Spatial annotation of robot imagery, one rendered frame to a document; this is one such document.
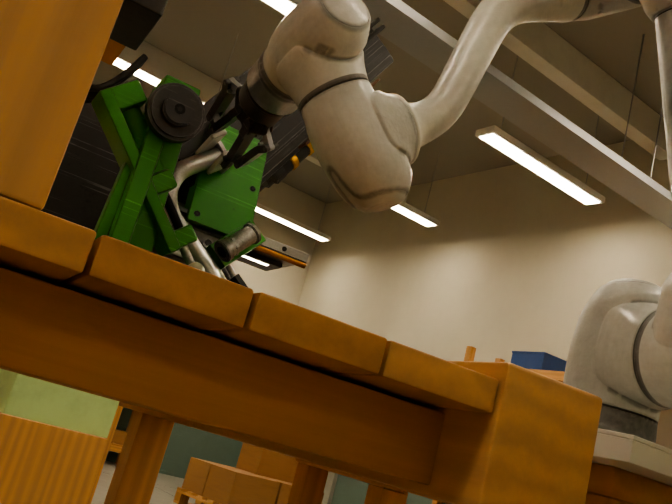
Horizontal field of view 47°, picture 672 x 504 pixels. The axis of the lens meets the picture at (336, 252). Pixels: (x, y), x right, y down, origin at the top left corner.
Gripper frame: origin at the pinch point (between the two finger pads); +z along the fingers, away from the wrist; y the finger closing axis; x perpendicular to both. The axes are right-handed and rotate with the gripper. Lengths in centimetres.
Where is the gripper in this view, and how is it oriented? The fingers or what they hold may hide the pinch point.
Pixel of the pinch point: (216, 152)
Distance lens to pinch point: 132.1
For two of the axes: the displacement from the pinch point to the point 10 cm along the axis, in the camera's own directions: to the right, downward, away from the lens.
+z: -5.3, 3.4, 7.8
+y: -5.1, -8.6, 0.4
